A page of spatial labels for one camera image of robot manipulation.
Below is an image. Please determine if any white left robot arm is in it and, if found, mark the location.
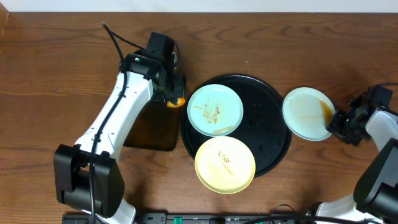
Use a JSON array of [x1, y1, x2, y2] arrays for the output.
[[53, 50, 185, 223]]

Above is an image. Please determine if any black rectangular water tray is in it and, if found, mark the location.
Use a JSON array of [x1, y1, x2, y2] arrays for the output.
[[123, 74, 187, 152]]

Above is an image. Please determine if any orange green scrub sponge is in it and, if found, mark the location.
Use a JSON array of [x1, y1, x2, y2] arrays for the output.
[[167, 98, 185, 108]]

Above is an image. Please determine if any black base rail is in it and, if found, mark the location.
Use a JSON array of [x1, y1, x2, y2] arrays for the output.
[[62, 213, 303, 224]]

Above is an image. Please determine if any mint green plate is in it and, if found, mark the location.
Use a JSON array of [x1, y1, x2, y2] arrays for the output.
[[282, 87, 336, 141], [187, 84, 244, 137]]

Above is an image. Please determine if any yellow plate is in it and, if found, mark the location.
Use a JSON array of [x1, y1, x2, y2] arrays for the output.
[[195, 136, 256, 194]]

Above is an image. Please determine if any black round serving tray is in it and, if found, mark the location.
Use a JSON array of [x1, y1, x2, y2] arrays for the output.
[[180, 73, 293, 178]]

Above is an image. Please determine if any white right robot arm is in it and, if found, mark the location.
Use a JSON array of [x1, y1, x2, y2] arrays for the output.
[[311, 95, 397, 223]]

